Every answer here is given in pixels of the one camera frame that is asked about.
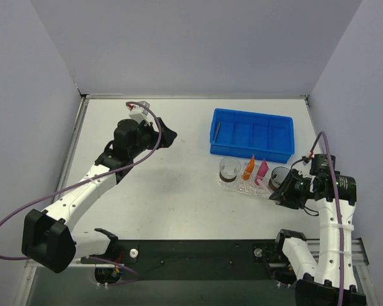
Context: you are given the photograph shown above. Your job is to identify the blue tinted cup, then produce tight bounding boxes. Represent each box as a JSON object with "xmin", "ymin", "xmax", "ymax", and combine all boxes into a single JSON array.
[{"xmin": 268, "ymin": 166, "xmax": 290, "ymax": 191}]

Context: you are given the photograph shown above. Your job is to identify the pink toothbrush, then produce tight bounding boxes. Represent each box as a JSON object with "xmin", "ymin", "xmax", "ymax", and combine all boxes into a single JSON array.
[{"xmin": 254, "ymin": 177, "xmax": 271, "ymax": 193}]

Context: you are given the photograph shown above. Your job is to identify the pink toothpaste tube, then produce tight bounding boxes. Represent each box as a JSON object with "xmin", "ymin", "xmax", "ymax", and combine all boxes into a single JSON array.
[{"xmin": 256, "ymin": 159, "xmax": 269, "ymax": 178}]

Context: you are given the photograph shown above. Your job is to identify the clear textured acrylic stand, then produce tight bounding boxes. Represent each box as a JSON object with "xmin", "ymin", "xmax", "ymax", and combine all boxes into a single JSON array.
[{"xmin": 237, "ymin": 162, "xmax": 271, "ymax": 198}]

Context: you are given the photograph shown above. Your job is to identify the orange toothpaste tube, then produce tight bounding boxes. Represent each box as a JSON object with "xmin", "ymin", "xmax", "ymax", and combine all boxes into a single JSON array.
[{"xmin": 242, "ymin": 155, "xmax": 255, "ymax": 180}]

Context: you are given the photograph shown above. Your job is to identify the grey toothbrush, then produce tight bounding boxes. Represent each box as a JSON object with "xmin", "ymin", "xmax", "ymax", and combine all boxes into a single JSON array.
[{"xmin": 213, "ymin": 121, "xmax": 222, "ymax": 143}]

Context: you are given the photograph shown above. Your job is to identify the clear cup brown band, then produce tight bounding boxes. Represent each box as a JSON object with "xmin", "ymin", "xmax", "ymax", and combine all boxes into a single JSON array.
[{"xmin": 219, "ymin": 157, "xmax": 241, "ymax": 183}]

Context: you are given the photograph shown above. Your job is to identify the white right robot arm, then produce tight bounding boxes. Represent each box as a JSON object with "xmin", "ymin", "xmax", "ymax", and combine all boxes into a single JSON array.
[{"xmin": 269, "ymin": 154, "xmax": 367, "ymax": 305}]

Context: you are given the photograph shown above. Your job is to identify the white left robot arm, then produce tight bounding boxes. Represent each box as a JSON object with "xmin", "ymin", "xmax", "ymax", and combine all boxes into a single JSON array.
[{"xmin": 22, "ymin": 119, "xmax": 177, "ymax": 273}]

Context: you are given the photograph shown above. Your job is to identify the clear textured oval tray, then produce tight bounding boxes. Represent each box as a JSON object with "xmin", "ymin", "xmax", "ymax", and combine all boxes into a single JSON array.
[{"xmin": 216, "ymin": 163, "xmax": 273, "ymax": 199}]

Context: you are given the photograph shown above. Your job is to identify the blue plastic divided bin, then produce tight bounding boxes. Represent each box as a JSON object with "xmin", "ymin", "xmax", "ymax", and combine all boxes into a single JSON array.
[{"xmin": 209, "ymin": 108, "xmax": 295, "ymax": 164}]

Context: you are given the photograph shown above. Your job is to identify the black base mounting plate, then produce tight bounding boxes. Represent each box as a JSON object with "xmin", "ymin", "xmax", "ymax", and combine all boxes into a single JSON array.
[{"xmin": 80, "ymin": 239, "xmax": 296, "ymax": 284}]

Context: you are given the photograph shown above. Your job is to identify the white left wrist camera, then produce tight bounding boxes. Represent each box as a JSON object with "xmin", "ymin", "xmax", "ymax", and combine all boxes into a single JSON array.
[{"xmin": 127, "ymin": 101, "xmax": 150, "ymax": 123}]

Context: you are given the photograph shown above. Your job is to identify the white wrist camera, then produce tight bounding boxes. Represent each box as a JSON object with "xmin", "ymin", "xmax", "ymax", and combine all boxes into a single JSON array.
[
  {"xmin": 127, "ymin": 101, "xmax": 150, "ymax": 123},
  {"xmin": 302, "ymin": 153, "xmax": 313, "ymax": 166}
]

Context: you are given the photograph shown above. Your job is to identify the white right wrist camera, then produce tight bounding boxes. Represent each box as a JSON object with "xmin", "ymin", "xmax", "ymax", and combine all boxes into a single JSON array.
[{"xmin": 302, "ymin": 153, "xmax": 313, "ymax": 166}]

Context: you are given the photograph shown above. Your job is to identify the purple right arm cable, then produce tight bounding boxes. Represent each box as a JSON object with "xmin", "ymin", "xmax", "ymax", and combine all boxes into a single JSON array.
[{"xmin": 308, "ymin": 131, "xmax": 345, "ymax": 306}]

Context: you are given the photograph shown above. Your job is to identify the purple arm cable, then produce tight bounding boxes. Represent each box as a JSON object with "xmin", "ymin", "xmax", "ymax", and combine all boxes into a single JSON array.
[
  {"xmin": 308, "ymin": 131, "xmax": 345, "ymax": 306},
  {"xmin": 0, "ymin": 101, "xmax": 163, "ymax": 286}
]

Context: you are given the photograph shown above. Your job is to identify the aluminium frame rail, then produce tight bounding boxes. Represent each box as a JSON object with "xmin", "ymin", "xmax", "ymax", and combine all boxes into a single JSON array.
[{"xmin": 307, "ymin": 238, "xmax": 370, "ymax": 266}]

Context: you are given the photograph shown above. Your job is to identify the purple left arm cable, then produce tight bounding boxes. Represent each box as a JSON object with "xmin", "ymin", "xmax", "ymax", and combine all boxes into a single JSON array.
[{"xmin": 0, "ymin": 101, "xmax": 163, "ymax": 286}]

